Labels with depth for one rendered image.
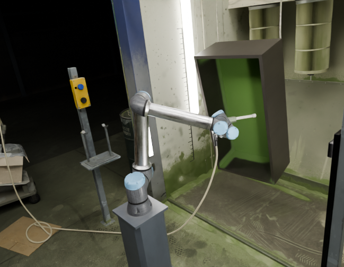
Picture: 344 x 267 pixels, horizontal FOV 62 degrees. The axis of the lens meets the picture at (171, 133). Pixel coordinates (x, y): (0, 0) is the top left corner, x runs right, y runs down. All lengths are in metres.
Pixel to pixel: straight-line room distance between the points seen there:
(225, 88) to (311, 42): 1.00
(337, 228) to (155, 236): 1.27
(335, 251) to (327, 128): 2.11
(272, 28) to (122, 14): 1.70
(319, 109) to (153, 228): 2.31
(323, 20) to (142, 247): 2.63
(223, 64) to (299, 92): 1.29
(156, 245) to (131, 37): 1.76
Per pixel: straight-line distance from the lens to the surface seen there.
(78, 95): 2.65
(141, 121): 2.05
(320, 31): 3.31
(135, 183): 2.06
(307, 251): 2.79
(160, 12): 2.95
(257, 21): 3.57
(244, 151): 3.19
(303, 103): 3.71
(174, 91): 3.07
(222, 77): 2.84
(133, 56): 2.74
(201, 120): 1.84
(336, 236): 1.55
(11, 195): 4.08
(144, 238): 2.21
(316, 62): 3.33
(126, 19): 2.72
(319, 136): 3.54
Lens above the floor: 1.92
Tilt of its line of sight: 21 degrees down
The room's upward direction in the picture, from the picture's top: 7 degrees counter-clockwise
